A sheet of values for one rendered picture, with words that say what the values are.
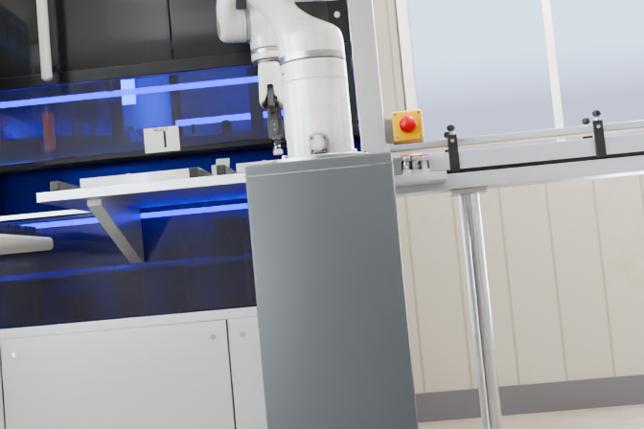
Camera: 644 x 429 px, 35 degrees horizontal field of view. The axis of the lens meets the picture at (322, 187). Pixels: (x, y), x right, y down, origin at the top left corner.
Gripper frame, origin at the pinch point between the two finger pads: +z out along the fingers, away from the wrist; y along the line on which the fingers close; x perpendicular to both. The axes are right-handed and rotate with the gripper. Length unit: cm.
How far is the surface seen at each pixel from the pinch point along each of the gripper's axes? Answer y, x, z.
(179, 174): 15.9, -19.9, 9.9
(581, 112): -209, 111, -24
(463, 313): -211, 53, 57
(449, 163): -20.0, 40.1, 9.7
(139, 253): -5.7, -35.1, 25.1
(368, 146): -10.1, 20.7, 4.7
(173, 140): -10.0, -25.7, -1.3
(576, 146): -21, 71, 8
